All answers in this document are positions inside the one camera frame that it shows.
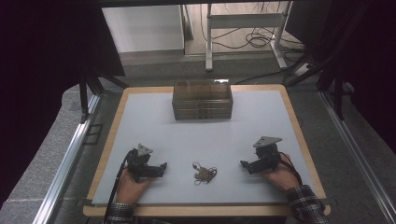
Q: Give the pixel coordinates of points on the black metal stand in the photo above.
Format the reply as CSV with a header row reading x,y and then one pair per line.
x,y
330,74

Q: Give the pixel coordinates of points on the person's right hand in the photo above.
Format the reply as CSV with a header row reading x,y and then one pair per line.
x,y
281,177

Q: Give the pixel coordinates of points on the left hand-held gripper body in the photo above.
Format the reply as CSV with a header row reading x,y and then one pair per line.
x,y
140,165

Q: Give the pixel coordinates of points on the white metal desk frame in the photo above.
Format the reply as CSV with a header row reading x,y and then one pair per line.
x,y
246,20

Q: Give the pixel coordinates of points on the black tripod stand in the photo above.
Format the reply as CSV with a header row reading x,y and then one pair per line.
x,y
90,87

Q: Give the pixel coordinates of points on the white power strip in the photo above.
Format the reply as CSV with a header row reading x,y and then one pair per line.
x,y
302,69

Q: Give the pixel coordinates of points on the person's left hand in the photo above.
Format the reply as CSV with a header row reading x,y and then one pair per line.
x,y
130,189

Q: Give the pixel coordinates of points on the aluminium rail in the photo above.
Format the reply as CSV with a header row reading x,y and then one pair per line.
x,y
358,155
65,165

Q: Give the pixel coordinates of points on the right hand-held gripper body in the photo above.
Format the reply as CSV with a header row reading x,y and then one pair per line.
x,y
267,155

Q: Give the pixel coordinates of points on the white cabinet panel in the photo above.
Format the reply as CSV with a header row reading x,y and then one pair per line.
x,y
143,28

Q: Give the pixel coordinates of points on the dark curtain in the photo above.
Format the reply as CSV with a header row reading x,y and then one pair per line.
x,y
40,62
370,62

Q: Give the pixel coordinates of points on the transparent brown drawer box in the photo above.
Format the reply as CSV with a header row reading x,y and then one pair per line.
x,y
202,96

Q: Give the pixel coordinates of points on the transparent brown drawer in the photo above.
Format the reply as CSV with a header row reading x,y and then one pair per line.
x,y
202,104

